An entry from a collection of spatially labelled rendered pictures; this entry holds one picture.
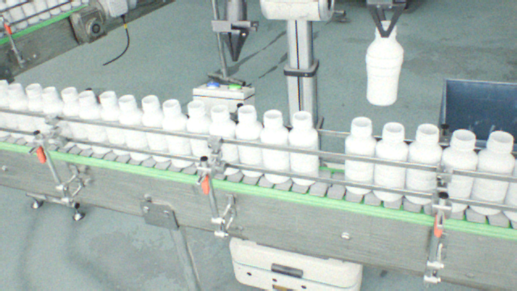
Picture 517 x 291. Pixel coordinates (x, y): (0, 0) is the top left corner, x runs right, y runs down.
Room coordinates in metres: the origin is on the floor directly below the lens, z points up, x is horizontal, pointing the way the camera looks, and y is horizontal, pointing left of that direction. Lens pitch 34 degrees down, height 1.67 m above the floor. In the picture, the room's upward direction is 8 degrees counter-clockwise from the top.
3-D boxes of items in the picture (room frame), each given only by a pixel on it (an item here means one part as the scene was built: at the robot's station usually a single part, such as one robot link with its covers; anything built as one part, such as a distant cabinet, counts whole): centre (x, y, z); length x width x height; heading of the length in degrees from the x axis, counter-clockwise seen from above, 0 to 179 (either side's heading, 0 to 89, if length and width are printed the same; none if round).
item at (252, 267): (1.40, -0.23, 0.24); 0.68 x 0.53 x 0.41; 155
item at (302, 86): (1.41, -0.23, 0.74); 0.11 x 0.11 x 0.40; 65
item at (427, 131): (0.65, -0.33, 1.08); 0.06 x 0.06 x 0.17
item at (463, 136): (0.61, -0.38, 1.08); 0.06 x 0.06 x 0.17
